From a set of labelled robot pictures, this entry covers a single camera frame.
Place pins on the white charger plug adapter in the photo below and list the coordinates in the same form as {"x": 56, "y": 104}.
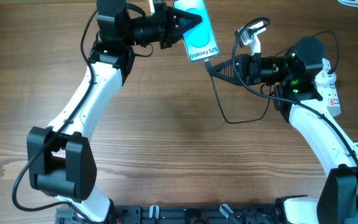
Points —
{"x": 324, "y": 78}

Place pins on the cyan screen smartphone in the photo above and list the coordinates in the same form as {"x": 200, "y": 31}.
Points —
{"x": 200, "y": 41}

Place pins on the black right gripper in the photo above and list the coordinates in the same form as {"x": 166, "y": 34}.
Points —
{"x": 248, "y": 66}

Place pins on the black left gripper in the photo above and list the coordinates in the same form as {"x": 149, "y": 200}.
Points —
{"x": 166, "y": 17}

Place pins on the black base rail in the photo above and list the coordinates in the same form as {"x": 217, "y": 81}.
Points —
{"x": 259, "y": 213}

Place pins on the white power strip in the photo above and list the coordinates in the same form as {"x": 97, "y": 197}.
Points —
{"x": 329, "y": 93}

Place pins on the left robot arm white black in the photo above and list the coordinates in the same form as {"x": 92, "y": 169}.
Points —
{"x": 60, "y": 160}

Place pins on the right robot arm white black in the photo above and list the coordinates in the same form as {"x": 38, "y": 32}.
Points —
{"x": 305, "y": 95}

